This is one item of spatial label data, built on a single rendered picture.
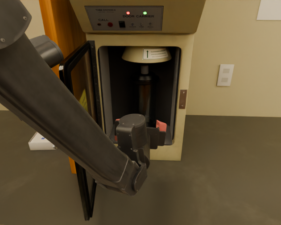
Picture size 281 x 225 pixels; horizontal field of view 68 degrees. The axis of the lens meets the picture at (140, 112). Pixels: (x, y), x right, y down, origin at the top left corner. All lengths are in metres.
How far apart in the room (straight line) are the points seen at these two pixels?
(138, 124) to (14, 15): 0.30
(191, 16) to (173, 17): 0.05
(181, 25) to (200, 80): 0.59
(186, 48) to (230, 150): 0.49
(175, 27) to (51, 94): 0.44
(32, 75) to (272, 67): 1.17
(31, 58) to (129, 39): 0.46
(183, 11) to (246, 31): 0.64
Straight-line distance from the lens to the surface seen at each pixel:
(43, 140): 0.97
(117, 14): 0.59
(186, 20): 0.60
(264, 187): 0.85
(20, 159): 0.97
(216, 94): 1.22
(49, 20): 0.62
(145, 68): 0.78
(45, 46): 0.53
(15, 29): 0.19
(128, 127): 0.42
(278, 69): 1.29
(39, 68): 0.24
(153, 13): 0.58
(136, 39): 0.66
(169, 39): 0.66
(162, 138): 0.59
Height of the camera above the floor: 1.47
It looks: 27 degrees down
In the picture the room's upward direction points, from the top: straight up
